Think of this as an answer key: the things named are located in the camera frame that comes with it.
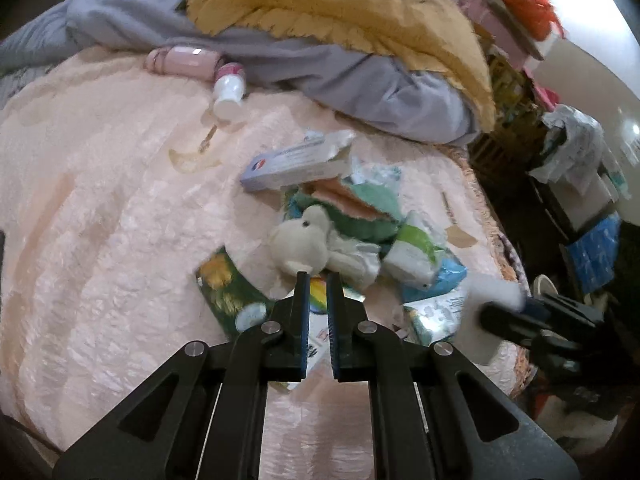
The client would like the white teal wrapper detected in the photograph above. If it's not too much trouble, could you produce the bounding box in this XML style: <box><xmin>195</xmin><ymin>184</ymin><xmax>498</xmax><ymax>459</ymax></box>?
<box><xmin>349</xmin><ymin>156</ymin><xmax>404</xmax><ymax>187</ymax></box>

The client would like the white plastic bag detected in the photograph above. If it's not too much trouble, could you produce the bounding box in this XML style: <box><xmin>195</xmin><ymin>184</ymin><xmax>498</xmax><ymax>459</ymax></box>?
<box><xmin>529</xmin><ymin>104</ymin><xmax>622</xmax><ymax>197</ymax></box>

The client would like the grey hooded garment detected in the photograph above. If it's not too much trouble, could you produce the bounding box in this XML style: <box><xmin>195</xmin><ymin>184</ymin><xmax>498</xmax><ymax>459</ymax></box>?
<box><xmin>0</xmin><ymin>0</ymin><xmax>477</xmax><ymax>144</ymax></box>

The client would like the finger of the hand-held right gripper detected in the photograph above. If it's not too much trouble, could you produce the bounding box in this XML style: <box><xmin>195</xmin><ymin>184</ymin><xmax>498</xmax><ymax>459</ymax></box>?
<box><xmin>479</xmin><ymin>302</ymin><xmax>544</xmax><ymax>349</ymax></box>
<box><xmin>522</xmin><ymin>296</ymin><xmax>551</xmax><ymax>319</ymax></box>

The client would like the wooden crib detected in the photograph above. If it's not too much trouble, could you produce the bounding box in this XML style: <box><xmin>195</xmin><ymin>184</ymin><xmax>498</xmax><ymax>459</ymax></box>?
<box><xmin>469</xmin><ymin>54</ymin><xmax>557</xmax><ymax>177</ymax></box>

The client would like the white tissue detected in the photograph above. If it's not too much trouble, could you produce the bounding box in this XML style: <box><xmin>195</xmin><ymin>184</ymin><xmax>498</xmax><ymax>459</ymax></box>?
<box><xmin>457</xmin><ymin>272</ymin><xmax>527</xmax><ymax>364</ymax></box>

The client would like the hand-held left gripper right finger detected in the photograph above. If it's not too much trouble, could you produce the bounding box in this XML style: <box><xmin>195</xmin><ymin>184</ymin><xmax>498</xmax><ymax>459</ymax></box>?
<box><xmin>326</xmin><ymin>272</ymin><xmax>581</xmax><ymax>480</ymax></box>

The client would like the white storage box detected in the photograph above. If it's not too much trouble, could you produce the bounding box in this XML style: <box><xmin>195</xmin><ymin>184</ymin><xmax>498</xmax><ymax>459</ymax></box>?
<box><xmin>569</xmin><ymin>174</ymin><xmax>622</xmax><ymax>232</ymax></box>

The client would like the blue white carton box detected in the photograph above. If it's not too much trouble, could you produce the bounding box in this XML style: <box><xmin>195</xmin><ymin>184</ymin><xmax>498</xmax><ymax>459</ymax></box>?
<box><xmin>239</xmin><ymin>129</ymin><xmax>357</xmax><ymax>194</ymax></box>

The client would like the pink grey board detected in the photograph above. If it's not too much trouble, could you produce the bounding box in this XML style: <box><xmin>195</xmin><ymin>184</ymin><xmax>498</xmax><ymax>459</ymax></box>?
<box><xmin>461</xmin><ymin>0</ymin><xmax>547</xmax><ymax>62</ymax></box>

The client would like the white plush toy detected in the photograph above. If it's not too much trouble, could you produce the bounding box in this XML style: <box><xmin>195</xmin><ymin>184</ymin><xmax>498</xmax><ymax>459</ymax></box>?
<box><xmin>269</xmin><ymin>204</ymin><xmax>384</xmax><ymax>289</ymax></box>

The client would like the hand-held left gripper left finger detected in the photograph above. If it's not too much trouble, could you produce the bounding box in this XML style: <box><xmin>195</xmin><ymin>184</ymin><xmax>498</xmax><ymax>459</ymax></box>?
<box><xmin>52</xmin><ymin>271</ymin><xmax>311</xmax><ymax>480</ymax></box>

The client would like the blue storage box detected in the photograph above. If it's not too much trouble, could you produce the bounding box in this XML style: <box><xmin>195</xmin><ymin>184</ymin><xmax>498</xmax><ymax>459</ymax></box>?
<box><xmin>564</xmin><ymin>214</ymin><xmax>624</xmax><ymax>297</ymax></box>

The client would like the black cable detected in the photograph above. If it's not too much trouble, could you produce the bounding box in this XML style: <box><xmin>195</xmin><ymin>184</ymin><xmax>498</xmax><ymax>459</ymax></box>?
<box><xmin>0</xmin><ymin>410</ymin><xmax>57</xmax><ymax>457</ymax></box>

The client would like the peach quilted blanket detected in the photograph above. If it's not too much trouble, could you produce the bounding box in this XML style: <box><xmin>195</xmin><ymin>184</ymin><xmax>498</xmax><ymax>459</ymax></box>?
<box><xmin>0</xmin><ymin>50</ymin><xmax>532</xmax><ymax>455</ymax></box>

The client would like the silver green packet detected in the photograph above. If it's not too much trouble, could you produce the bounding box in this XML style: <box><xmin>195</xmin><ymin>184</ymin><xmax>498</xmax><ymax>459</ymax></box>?
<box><xmin>404</xmin><ymin>294</ymin><xmax>467</xmax><ymax>347</ymax></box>

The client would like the green white tissue packet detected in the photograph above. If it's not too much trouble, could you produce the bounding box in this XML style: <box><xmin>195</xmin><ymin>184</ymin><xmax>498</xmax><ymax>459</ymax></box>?
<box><xmin>382</xmin><ymin>209</ymin><xmax>449</xmax><ymax>287</ymax></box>

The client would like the yellow fleece blanket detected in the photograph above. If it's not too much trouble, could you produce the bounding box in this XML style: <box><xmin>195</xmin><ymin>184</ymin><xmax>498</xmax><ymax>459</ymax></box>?
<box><xmin>186</xmin><ymin>0</ymin><xmax>498</xmax><ymax>134</ymax></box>

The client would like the green printed packet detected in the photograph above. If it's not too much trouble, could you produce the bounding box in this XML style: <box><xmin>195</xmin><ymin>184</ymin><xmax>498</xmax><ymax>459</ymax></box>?
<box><xmin>194</xmin><ymin>246</ymin><xmax>372</xmax><ymax>392</ymax></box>

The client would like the white fluffy cloth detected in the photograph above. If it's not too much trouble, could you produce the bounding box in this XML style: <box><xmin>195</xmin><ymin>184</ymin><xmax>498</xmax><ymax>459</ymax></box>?
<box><xmin>539</xmin><ymin>399</ymin><xmax>622</xmax><ymax>457</ymax></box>

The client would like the green orange cloth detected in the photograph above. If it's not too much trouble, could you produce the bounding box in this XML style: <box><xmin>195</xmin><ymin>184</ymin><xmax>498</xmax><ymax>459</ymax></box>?
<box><xmin>284</xmin><ymin>177</ymin><xmax>407</xmax><ymax>244</ymax></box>

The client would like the blue plastic packet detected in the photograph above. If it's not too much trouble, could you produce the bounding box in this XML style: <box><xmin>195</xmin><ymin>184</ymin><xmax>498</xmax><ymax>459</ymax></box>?
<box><xmin>400</xmin><ymin>252</ymin><xmax>469</xmax><ymax>304</ymax></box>

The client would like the white bottle with pink label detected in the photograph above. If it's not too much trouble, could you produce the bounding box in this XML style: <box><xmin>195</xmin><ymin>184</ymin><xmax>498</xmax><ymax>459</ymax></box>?
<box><xmin>212</xmin><ymin>62</ymin><xmax>247</xmax><ymax>124</ymax></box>

